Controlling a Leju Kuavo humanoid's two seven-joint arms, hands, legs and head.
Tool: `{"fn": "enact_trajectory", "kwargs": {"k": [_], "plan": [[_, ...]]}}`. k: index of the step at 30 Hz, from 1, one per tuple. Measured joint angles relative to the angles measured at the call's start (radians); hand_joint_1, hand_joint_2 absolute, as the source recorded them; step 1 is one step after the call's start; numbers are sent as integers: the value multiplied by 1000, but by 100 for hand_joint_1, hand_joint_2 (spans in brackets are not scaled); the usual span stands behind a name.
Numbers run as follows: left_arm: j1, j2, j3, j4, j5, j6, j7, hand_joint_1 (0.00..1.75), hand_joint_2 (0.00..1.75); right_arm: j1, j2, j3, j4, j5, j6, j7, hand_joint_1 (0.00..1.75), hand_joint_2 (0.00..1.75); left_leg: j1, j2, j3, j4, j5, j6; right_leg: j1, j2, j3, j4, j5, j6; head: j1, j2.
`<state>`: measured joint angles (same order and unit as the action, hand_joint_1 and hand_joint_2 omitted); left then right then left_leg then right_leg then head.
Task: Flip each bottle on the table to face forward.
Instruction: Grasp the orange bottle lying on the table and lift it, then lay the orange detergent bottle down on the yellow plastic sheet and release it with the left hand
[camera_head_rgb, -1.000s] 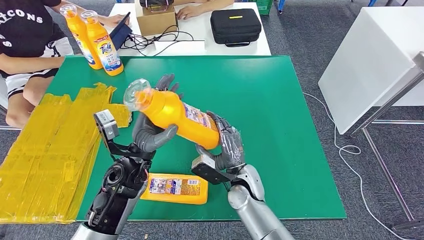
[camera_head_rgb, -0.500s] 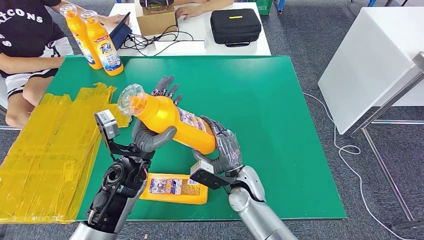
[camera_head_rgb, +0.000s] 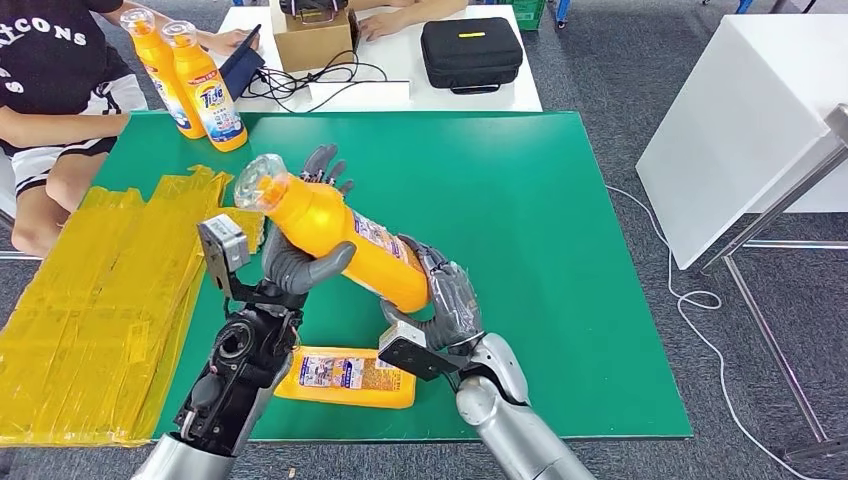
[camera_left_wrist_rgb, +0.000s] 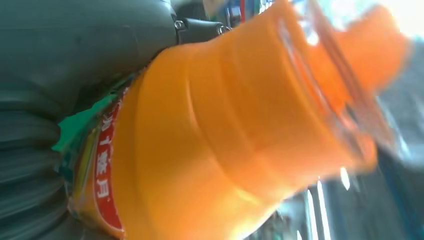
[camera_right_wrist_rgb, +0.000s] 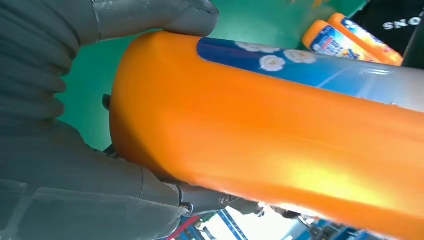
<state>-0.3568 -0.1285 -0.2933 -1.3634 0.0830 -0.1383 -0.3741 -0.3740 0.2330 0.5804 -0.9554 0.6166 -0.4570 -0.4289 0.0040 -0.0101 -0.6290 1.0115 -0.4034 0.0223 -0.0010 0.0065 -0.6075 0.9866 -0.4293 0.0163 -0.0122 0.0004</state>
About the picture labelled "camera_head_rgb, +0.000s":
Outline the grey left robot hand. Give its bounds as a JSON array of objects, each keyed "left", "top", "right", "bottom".
[{"left": 261, "top": 144, "right": 358, "bottom": 297}]

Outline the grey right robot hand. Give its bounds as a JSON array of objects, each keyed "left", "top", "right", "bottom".
[{"left": 378, "top": 233, "right": 485, "bottom": 352}]

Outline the person's left hand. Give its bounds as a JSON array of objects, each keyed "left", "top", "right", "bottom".
[{"left": 198, "top": 27, "right": 261, "bottom": 58}]

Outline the person's hand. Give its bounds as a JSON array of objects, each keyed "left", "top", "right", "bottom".
[{"left": 360, "top": 11, "right": 417, "bottom": 42}]

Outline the orange Tide detergent bottle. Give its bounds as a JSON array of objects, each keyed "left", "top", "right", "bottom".
[
  {"left": 160, "top": 19, "right": 250, "bottom": 154},
  {"left": 120, "top": 7, "right": 208, "bottom": 140},
  {"left": 233, "top": 153, "right": 432, "bottom": 314},
  {"left": 273, "top": 345, "right": 419, "bottom": 411}
]

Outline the tablet in dark case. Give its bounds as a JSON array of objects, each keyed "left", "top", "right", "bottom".
[{"left": 219, "top": 24, "right": 266, "bottom": 102}]

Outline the brown cardboard box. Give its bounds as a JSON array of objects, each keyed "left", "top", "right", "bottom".
[{"left": 271, "top": 3, "right": 359, "bottom": 73}]

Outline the black carrying case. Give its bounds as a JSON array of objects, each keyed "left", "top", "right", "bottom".
[{"left": 420, "top": 17, "right": 525, "bottom": 95}]

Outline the white desk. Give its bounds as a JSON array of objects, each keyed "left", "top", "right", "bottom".
[{"left": 178, "top": 5, "right": 545, "bottom": 114}]

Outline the green plastic crate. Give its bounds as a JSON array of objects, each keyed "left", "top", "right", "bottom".
[{"left": 511, "top": 0, "right": 547, "bottom": 32}]

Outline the person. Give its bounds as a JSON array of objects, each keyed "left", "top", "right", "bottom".
[{"left": 0, "top": 0, "right": 263, "bottom": 260}]

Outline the yellow taped sheet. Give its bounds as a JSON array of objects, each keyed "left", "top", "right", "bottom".
[{"left": 0, "top": 165, "right": 266, "bottom": 446}]

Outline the white table with metal legs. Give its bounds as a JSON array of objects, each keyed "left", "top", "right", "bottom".
[{"left": 635, "top": 14, "right": 848, "bottom": 462}]

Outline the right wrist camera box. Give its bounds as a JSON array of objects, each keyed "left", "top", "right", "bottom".
[{"left": 377, "top": 321, "right": 475, "bottom": 384}]

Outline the black cable tangle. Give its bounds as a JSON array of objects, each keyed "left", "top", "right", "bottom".
[{"left": 239, "top": 49, "right": 391, "bottom": 114}]

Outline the black device with handle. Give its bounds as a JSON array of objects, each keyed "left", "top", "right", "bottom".
[{"left": 279, "top": 0, "right": 351, "bottom": 25}]

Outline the white floor cable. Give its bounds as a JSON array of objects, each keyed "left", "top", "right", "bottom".
[{"left": 606, "top": 184, "right": 823, "bottom": 480}]

